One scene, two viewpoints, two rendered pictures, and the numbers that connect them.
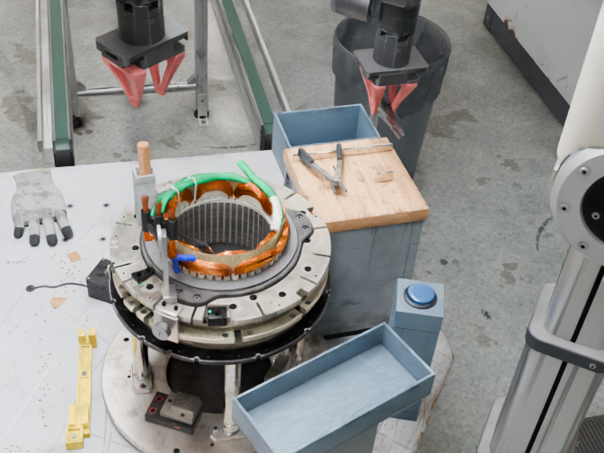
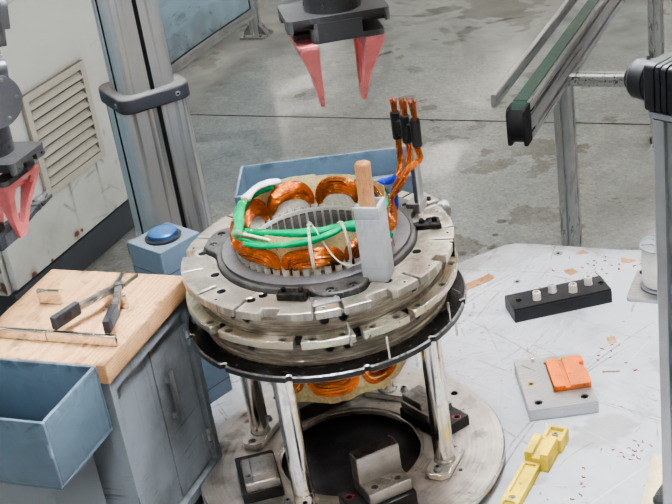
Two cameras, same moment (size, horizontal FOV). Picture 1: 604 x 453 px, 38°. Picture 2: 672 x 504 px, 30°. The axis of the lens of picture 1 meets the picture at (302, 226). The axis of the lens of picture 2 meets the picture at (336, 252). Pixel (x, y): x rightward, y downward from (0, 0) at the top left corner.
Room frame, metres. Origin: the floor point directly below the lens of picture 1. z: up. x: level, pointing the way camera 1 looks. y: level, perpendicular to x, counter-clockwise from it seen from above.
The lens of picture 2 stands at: (1.87, 1.03, 1.74)
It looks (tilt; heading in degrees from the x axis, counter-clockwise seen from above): 27 degrees down; 224
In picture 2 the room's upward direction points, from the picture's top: 9 degrees counter-clockwise
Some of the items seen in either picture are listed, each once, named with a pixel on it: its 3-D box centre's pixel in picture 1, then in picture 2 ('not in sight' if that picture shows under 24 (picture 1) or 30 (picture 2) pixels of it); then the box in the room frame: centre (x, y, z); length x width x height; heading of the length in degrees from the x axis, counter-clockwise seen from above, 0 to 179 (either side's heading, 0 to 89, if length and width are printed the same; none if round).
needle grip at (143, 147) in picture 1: (144, 161); (365, 188); (0.97, 0.23, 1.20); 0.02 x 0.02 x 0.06
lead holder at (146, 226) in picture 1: (159, 224); (406, 128); (0.83, 0.18, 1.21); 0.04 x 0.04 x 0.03; 23
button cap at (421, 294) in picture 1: (421, 293); (162, 232); (0.92, -0.18, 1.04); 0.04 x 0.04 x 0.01
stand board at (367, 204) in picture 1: (353, 182); (78, 322); (1.15, -0.08, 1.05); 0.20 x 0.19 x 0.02; 20
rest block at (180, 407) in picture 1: (181, 406); (426, 401); (0.84, 0.16, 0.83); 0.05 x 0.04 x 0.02; 77
